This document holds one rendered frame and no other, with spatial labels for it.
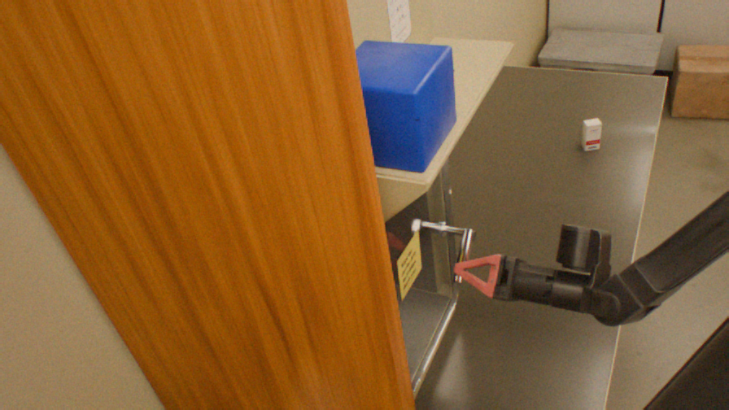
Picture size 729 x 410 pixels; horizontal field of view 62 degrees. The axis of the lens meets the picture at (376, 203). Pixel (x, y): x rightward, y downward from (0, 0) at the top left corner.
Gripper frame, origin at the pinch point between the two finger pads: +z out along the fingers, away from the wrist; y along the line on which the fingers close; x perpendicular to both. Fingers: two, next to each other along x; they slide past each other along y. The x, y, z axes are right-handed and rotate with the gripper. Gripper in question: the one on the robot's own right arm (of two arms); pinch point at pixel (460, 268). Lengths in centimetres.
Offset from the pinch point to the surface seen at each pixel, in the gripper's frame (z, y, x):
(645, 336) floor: -32, -149, 12
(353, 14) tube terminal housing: 5.1, 41.7, -24.1
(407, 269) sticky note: 4.3, 13.1, 1.5
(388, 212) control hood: -1.4, 37.4, -4.6
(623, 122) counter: -16, -75, -47
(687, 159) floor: -40, -231, -73
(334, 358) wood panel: 4.5, 30.8, 12.7
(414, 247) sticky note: 4.2, 12.0, -1.8
